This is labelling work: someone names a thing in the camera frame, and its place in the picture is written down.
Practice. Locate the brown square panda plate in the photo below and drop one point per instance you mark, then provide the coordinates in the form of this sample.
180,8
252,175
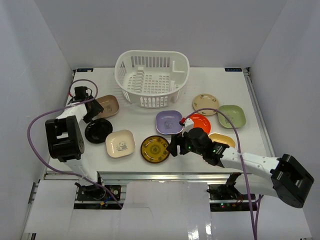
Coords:
110,106

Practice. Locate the black round plate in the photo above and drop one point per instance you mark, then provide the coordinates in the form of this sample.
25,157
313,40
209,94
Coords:
97,131

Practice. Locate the yellow square panda plate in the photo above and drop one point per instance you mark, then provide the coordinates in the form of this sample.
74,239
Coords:
223,139

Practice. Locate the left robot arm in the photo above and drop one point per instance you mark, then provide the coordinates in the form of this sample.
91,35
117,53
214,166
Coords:
65,140

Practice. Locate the white plastic bin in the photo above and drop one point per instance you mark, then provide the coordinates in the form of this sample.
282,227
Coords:
152,79

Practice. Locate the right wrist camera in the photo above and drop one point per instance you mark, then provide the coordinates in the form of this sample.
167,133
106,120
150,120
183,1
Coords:
187,124

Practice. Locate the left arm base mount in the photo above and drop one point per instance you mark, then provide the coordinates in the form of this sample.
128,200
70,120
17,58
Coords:
93,193

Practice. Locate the cream square panda plate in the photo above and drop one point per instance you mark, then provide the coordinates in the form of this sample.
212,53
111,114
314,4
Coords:
120,143

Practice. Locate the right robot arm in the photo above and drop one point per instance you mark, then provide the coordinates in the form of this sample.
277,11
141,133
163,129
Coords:
282,177

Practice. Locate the purple square panda plate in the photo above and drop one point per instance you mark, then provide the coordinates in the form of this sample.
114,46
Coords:
167,122

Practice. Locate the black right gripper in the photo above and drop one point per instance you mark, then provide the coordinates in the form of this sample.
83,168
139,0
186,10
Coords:
175,141

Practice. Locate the yellow round patterned plate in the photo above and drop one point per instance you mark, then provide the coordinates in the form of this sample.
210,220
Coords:
154,149

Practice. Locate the green square panda plate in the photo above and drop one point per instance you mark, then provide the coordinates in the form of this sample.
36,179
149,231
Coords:
235,113

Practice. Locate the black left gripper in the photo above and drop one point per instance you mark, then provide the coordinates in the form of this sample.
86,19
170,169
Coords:
94,108

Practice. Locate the orange round plate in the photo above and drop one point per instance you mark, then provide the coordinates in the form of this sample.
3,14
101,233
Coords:
200,121

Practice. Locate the beige round floral plate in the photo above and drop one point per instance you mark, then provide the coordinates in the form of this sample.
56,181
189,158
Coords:
205,101

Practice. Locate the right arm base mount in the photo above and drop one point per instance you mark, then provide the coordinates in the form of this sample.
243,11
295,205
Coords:
225,197

